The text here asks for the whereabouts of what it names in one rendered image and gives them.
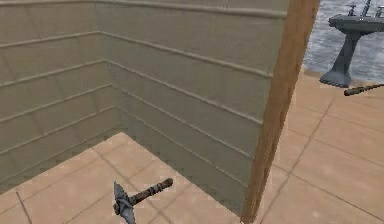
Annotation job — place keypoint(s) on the grey stone axe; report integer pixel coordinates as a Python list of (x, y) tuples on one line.
[(124, 203)]

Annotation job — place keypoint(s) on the grey pedestal sink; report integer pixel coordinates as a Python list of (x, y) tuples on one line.
[(346, 50)]

